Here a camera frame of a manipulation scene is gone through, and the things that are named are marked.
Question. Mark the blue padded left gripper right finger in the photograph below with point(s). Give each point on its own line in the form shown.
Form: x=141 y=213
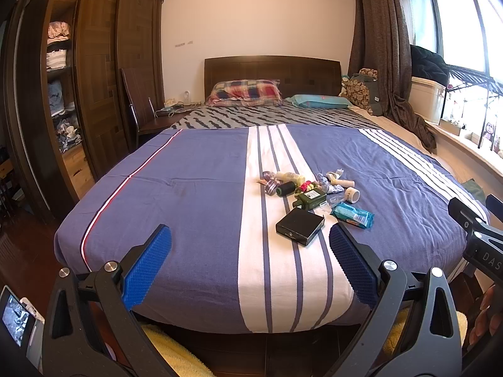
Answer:
x=358 y=264

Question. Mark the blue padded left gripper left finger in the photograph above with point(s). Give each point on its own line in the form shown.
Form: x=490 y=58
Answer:
x=142 y=264

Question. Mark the white tape roll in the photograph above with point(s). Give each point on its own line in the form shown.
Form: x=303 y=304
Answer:
x=352 y=195

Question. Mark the green lotion bottle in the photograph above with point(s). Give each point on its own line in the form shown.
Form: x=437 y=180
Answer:
x=309 y=200

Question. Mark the person's right hand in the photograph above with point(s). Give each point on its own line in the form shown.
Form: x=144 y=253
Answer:
x=484 y=323

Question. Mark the teal wipes packet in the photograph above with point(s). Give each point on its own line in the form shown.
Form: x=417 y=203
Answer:
x=353 y=215

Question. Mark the black flat box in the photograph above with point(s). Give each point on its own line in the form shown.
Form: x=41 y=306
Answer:
x=300 y=226

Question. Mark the yellow fluffy blanket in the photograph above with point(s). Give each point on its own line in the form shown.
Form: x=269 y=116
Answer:
x=178 y=357

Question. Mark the black thread spool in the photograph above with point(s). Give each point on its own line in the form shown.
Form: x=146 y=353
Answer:
x=286 y=189

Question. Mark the small phone screen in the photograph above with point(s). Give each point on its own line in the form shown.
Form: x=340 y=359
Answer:
x=16 y=318

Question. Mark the purple wrapped candy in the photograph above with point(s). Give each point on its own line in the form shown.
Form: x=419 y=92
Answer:
x=271 y=182

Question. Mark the white storage box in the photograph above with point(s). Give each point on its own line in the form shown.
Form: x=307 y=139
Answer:
x=426 y=98

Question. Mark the black metal rack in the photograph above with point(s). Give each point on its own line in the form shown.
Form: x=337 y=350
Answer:
x=473 y=103

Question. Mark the teal pillow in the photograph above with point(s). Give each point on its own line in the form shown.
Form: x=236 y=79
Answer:
x=319 y=102

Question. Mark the floral patterned bag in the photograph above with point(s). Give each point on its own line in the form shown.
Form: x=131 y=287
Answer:
x=362 y=90

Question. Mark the black clothing pile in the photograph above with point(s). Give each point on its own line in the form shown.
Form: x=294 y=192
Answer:
x=429 y=65

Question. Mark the dark wooden chair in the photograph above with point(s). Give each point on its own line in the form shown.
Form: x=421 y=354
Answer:
x=146 y=121

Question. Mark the dark wooden headboard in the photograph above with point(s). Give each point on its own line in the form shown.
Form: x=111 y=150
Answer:
x=296 y=75

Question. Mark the plaid red blue pillow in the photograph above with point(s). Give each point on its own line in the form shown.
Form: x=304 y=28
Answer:
x=245 y=93

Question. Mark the brown curtain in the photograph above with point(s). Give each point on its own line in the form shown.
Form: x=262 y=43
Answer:
x=381 y=42

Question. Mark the dark wooden wardrobe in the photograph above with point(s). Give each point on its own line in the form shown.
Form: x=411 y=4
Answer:
x=64 y=108

